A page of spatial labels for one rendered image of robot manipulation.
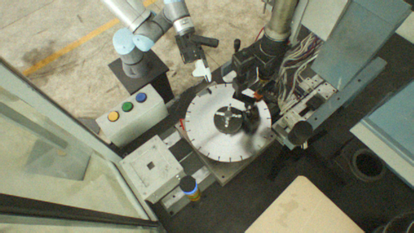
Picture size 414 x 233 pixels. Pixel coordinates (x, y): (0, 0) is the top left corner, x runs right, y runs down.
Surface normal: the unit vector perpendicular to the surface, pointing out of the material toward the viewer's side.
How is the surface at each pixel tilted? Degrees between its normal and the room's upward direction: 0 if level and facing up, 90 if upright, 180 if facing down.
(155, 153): 0
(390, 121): 69
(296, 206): 0
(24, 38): 0
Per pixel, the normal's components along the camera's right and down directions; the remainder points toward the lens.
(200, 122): -0.05, -0.43
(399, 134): -0.75, 0.39
